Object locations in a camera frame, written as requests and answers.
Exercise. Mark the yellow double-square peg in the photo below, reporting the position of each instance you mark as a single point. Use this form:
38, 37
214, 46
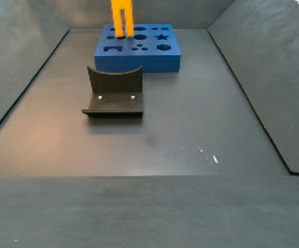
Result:
122, 17

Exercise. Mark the blue shape-sorting block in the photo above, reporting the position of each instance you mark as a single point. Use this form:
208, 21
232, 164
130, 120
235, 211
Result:
151, 49

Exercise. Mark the black curved holder stand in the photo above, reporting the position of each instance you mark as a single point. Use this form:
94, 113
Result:
116, 93

